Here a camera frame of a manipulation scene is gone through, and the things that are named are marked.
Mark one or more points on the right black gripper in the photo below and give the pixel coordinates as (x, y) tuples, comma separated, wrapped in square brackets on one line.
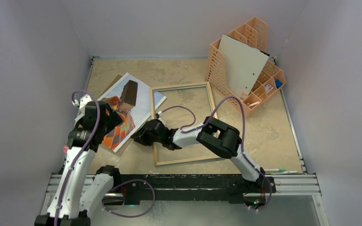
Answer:
[(144, 135)]

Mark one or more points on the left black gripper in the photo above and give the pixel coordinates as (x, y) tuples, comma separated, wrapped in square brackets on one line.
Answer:
[(113, 118)]

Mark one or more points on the hot air balloon photo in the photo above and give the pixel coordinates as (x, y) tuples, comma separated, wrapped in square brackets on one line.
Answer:
[(142, 111)]

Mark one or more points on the brown cardboard backing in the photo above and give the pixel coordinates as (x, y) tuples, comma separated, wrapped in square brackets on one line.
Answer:
[(112, 83)]

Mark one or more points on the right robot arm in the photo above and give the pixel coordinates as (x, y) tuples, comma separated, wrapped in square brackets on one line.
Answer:
[(215, 135)]

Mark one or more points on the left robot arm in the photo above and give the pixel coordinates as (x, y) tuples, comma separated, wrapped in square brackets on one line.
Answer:
[(71, 206)]

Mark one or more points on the grey board in organizer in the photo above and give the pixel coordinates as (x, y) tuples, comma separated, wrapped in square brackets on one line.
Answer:
[(243, 65)]

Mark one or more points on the red white card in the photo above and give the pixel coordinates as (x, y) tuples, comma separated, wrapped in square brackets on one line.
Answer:
[(268, 88)]

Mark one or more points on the blue item in organizer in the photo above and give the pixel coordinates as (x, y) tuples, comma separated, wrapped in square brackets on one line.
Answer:
[(278, 83)]

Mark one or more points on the green marker pen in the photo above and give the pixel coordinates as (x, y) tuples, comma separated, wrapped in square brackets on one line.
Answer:
[(276, 170)]

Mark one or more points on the white marker pen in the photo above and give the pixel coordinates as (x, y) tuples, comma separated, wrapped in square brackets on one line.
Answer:
[(286, 172)]

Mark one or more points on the orange plastic desk organizer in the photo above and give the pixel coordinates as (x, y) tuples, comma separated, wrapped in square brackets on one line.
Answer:
[(253, 33)]

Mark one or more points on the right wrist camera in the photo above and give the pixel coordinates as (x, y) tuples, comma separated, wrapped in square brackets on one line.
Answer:
[(158, 115)]

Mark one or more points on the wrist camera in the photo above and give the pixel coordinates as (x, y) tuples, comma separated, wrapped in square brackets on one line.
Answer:
[(82, 102), (158, 115)]

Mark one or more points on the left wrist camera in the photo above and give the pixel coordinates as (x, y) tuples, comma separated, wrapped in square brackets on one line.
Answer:
[(82, 102)]

